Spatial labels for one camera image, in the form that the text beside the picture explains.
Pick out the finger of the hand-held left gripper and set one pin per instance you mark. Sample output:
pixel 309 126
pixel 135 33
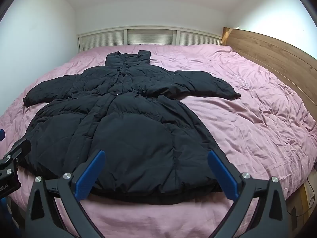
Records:
pixel 1 135
pixel 17 150

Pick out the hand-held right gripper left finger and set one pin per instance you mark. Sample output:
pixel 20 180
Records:
pixel 89 176

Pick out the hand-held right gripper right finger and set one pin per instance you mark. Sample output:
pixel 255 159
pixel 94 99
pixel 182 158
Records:
pixel 223 176

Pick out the black puffer coat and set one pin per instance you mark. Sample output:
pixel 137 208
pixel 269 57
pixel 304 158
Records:
pixel 136 133

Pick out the pink bed cover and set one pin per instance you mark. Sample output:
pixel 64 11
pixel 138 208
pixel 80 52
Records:
pixel 247 129

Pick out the wooden headboard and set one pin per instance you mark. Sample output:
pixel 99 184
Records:
pixel 272 52

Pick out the white louvered panel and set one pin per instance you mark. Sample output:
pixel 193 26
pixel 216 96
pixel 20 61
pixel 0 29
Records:
pixel 148 37

